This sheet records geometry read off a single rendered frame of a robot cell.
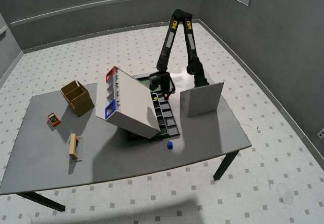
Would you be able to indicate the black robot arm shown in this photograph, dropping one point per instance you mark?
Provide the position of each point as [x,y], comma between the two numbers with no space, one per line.
[196,68]

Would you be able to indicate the blue round cap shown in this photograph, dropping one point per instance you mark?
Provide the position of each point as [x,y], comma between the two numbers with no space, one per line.
[169,145]

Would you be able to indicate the orange pocket multimeter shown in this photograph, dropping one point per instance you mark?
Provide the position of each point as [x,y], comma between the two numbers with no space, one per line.
[53,119]

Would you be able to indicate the brown cardboard box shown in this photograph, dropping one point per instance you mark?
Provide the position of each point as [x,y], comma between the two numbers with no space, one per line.
[78,97]

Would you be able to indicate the green tray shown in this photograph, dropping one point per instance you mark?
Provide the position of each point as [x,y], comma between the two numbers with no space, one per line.
[145,80]

